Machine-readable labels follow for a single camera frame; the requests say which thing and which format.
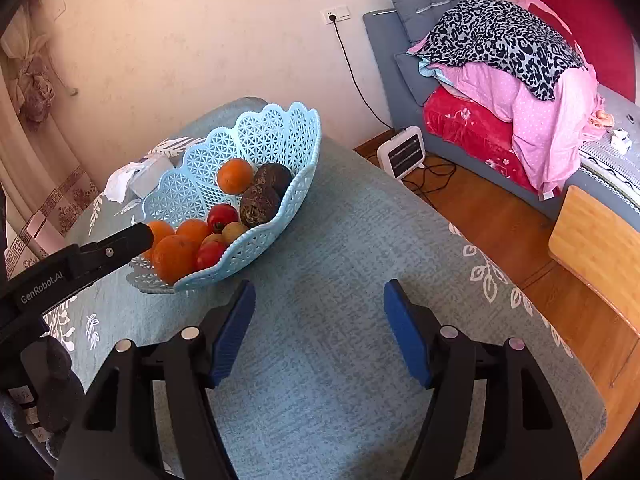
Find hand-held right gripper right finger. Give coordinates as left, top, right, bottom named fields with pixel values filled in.
left=382, top=279, right=583, bottom=480

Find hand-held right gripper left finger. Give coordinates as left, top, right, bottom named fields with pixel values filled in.
left=52, top=280, right=257, bottom=480

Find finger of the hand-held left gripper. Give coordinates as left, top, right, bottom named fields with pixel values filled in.
left=70, top=223, right=156, bottom=286

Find large orange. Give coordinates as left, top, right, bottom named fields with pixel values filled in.
left=152, top=234, right=201, bottom=286

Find red tomato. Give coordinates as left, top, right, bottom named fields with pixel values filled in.
left=207, top=203, right=240, bottom=233
left=196, top=241, right=227, bottom=271

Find dark passion fruit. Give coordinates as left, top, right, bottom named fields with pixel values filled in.
left=252, top=162, right=293, bottom=196
left=239, top=183, right=282, bottom=228

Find light blue plastic basket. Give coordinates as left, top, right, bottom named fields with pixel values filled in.
left=125, top=101, right=322, bottom=295

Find person's left hand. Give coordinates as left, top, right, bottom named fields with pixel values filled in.
left=20, top=335, right=86, bottom=436

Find tissue pack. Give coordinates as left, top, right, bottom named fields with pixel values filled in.
left=103, top=154, right=173, bottom=204

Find white electric heater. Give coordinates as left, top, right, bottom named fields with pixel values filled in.
left=376, top=126, right=427, bottom=179

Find wooden chair seat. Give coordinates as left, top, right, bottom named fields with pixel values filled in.
left=547, top=185, right=640, bottom=336

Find red floral blanket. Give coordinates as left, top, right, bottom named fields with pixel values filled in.
left=423, top=85, right=556, bottom=198

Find pile of clothes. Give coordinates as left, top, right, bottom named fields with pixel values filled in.
left=407, top=0, right=601, bottom=198

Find small grey cushion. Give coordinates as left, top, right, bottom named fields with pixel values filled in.
left=394, top=52, right=443, bottom=107

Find grey striped blanket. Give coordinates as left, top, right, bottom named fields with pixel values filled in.
left=577, top=130, right=640, bottom=186

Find light blue cloth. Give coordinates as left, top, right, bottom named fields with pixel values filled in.
left=417, top=57, right=451, bottom=81

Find grey sofa bed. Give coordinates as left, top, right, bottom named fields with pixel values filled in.
left=362, top=7, right=640, bottom=233

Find leopard print cloth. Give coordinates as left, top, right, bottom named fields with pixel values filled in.
left=416, top=0, right=586, bottom=102

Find large grey cushion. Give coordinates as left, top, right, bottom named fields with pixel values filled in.
left=386, top=0, right=493, bottom=44

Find black heater cable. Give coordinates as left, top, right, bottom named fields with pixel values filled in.
left=400, top=152, right=458, bottom=196

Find black power cable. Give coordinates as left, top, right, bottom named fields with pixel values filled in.
left=332, top=20, right=396, bottom=131

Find white wall socket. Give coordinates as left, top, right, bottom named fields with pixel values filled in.
left=320, top=5, right=352, bottom=25

